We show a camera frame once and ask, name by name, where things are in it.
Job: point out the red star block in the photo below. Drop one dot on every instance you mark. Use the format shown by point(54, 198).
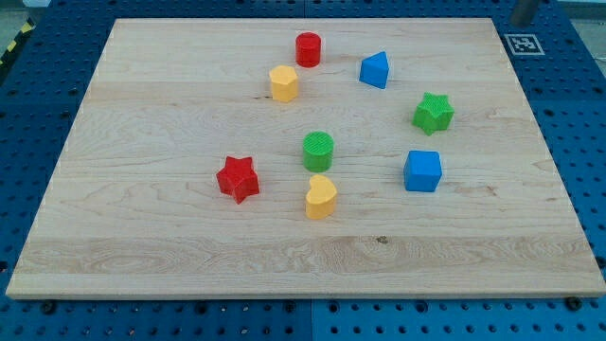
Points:
point(238, 178)

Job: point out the blue triangular prism block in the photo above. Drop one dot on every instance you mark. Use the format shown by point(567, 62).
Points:
point(374, 70)

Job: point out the green cylinder block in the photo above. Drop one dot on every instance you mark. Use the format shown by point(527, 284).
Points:
point(318, 149)

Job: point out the yellow heart block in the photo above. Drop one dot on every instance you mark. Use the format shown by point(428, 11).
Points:
point(321, 197)

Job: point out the white fiducial marker tag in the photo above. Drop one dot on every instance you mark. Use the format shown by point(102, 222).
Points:
point(520, 44)

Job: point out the light wooden board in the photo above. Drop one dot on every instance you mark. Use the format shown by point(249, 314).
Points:
point(133, 209)

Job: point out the yellow black hazard tape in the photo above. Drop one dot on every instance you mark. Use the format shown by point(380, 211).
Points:
point(17, 44)

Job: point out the yellow pentagon block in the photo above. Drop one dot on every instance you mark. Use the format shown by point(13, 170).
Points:
point(284, 83)

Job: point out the green star block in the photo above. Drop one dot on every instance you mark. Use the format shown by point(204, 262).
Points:
point(433, 113)

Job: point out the blue cube block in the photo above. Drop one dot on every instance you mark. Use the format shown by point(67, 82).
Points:
point(422, 171)

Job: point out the red cylinder block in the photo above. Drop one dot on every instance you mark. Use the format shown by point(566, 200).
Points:
point(308, 49)

